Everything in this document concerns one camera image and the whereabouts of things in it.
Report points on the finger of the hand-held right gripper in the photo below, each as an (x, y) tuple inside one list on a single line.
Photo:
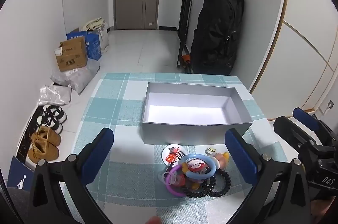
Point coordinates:
[(303, 115), (285, 129)]

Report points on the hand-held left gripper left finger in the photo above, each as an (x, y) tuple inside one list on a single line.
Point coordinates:
[(99, 152)]

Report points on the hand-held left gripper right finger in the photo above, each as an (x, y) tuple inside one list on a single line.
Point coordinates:
[(241, 158)]

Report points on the pink orange doll pendant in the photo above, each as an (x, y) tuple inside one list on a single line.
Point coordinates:
[(221, 159)]

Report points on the grey box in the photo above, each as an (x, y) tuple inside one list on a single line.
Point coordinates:
[(184, 131)]

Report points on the person's left hand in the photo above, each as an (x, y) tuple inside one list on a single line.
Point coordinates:
[(154, 220)]

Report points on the small white flower charm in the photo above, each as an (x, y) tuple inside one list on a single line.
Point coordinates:
[(210, 150)]

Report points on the brown boot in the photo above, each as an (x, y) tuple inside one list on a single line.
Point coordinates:
[(51, 137), (42, 151)]

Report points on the black white sneaker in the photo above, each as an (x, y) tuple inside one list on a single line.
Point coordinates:
[(55, 111), (48, 123)]

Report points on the white wardrobe with gold trim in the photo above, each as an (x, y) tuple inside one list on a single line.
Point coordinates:
[(303, 55)]

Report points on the round badge with red print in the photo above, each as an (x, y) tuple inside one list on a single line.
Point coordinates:
[(173, 154)]

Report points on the translucent pink charm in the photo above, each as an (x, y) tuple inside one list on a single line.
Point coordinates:
[(165, 176)]

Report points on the clear plastic bag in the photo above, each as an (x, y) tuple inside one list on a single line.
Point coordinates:
[(54, 94)]

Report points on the dark patterned board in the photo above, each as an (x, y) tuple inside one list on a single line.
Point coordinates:
[(25, 137)]

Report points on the large grey plastic mailing bag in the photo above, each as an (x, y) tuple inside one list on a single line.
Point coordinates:
[(84, 76)]

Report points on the dark blue shoe box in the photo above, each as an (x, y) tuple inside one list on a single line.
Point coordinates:
[(18, 176)]

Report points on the small grey plastic mailing bag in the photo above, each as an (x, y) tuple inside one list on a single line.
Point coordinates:
[(60, 77)]

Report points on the brown cardboard box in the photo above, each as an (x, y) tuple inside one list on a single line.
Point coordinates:
[(71, 57)]

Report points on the blue cardboard box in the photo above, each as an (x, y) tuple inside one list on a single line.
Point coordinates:
[(93, 46)]

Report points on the orange black tool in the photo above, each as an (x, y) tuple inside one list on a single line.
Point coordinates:
[(185, 58)]

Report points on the large black bag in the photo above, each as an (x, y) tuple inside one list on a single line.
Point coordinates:
[(216, 28)]

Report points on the beige tote bag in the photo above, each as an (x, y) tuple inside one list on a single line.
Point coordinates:
[(95, 23)]

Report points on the wall outlet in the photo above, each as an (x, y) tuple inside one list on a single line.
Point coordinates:
[(328, 105)]

